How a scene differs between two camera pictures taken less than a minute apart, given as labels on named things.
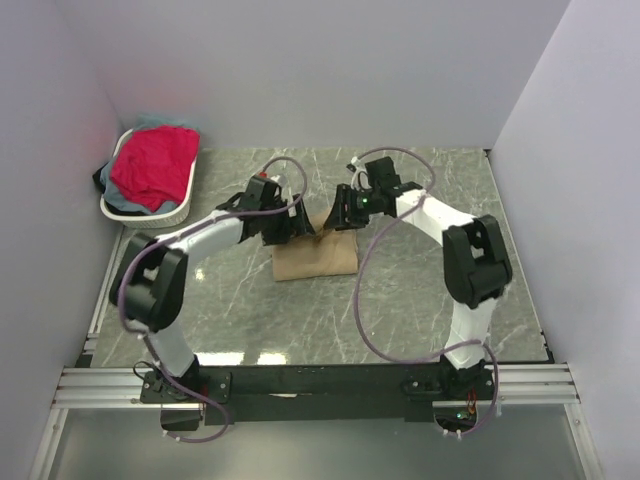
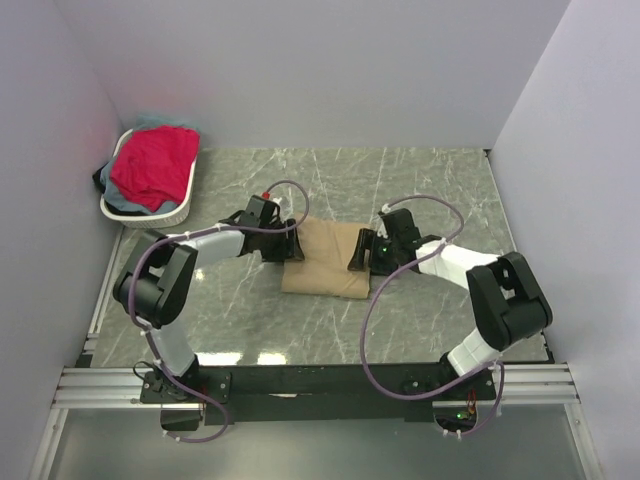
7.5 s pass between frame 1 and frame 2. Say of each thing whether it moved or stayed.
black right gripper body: moved
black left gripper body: moved
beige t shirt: moved
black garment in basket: stayed
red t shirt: stayed
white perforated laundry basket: stayed
